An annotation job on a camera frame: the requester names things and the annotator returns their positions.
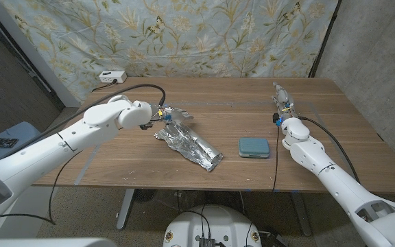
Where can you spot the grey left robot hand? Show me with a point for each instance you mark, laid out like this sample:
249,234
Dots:
161,116

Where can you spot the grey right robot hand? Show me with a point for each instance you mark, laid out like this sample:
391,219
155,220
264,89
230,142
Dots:
283,101

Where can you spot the aluminum foil roll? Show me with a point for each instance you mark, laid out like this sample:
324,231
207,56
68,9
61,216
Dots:
194,147

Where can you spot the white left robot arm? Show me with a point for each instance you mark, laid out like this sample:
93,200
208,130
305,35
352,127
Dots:
46,151

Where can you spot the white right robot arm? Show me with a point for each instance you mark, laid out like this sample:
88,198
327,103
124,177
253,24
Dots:
338,185

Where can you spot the teal sponge block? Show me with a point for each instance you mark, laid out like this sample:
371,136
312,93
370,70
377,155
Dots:
254,147

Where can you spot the white power strip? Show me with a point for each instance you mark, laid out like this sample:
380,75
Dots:
112,76

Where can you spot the black ribbed round object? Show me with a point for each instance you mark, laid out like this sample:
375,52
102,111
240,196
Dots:
145,195

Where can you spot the floral backdrop cloth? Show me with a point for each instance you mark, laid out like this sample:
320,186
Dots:
201,41

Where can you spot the grey table leg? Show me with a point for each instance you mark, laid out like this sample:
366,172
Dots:
302,214
125,209

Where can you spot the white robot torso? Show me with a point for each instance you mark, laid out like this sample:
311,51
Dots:
214,223

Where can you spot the blue storage bin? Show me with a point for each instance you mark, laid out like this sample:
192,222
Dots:
19,133

